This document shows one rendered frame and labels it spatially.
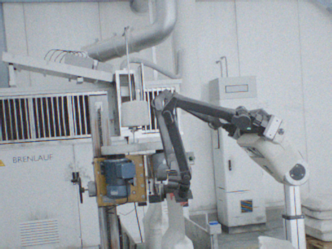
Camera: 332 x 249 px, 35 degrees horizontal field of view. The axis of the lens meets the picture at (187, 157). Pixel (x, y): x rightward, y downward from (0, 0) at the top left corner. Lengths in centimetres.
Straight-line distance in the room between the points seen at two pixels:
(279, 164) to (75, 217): 373
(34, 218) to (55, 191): 37
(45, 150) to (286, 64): 396
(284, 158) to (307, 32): 570
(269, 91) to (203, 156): 142
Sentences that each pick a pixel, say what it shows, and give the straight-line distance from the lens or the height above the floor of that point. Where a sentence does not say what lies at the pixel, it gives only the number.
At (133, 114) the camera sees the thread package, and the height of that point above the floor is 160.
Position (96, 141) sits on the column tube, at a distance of 351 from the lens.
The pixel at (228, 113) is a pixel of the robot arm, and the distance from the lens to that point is 265.
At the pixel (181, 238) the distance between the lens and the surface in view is 307.
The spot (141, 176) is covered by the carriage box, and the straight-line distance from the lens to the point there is 350.
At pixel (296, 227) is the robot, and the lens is 308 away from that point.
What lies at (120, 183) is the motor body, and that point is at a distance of 329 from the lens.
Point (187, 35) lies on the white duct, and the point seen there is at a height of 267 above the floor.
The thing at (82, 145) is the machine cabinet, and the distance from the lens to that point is 617.
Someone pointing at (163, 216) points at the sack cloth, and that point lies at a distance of 376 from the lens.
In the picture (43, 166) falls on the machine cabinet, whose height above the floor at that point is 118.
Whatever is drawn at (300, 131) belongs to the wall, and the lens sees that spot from 828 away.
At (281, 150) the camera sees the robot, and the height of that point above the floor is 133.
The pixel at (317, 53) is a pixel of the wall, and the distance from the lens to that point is 850.
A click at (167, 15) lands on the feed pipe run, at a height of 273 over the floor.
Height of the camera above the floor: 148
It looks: 3 degrees down
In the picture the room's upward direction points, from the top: 4 degrees counter-clockwise
